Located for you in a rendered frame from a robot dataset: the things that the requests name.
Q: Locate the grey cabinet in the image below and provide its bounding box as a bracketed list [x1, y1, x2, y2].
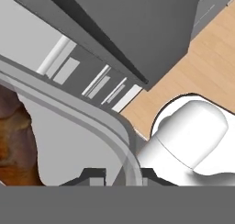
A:
[190, 0, 235, 40]

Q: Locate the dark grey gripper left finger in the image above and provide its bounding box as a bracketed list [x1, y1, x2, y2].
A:
[59, 167, 106, 186]

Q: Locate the white rounded object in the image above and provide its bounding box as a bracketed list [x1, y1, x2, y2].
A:
[136, 92, 235, 186]

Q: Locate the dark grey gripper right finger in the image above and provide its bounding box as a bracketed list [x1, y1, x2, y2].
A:
[140, 168, 182, 186]

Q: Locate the dark grey fridge door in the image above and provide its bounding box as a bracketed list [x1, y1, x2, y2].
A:
[39, 0, 204, 93]

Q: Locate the brown chicken drumstick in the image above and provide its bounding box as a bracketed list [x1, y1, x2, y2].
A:
[0, 83, 47, 186]

